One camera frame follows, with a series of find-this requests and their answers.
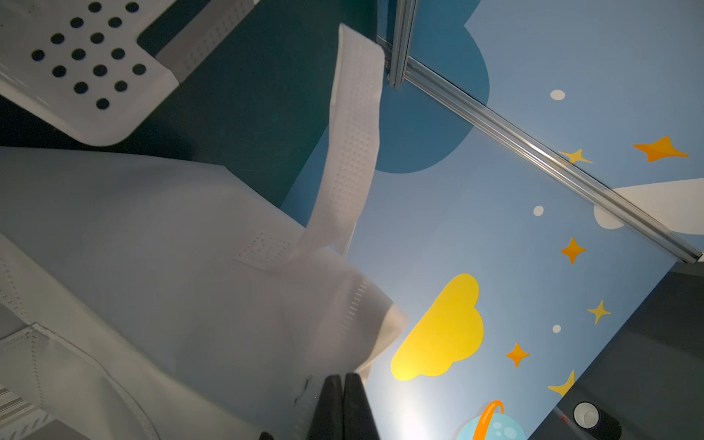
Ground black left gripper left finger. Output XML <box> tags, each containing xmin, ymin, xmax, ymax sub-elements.
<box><xmin>306</xmin><ymin>375</ymin><xmax>344</xmax><ymax>440</ymax></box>

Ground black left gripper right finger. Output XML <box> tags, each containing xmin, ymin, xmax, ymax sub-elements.
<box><xmin>344</xmin><ymin>373</ymin><xmax>381</xmax><ymax>440</ymax></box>

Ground white insulated delivery bag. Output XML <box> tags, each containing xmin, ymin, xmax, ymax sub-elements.
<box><xmin>1</xmin><ymin>26</ymin><xmax>407</xmax><ymax>439</ymax></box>

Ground white perforated plastic basket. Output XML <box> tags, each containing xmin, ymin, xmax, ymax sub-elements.
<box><xmin>0</xmin><ymin>0</ymin><xmax>260</xmax><ymax>148</ymax></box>

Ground aluminium back table rail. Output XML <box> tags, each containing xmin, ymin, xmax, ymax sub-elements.
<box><xmin>404</xmin><ymin>58</ymin><xmax>703</xmax><ymax>263</ymax></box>

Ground aluminium right corner post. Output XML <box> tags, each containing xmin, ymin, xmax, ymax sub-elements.
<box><xmin>389</xmin><ymin>0</ymin><xmax>418</xmax><ymax>90</ymax></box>

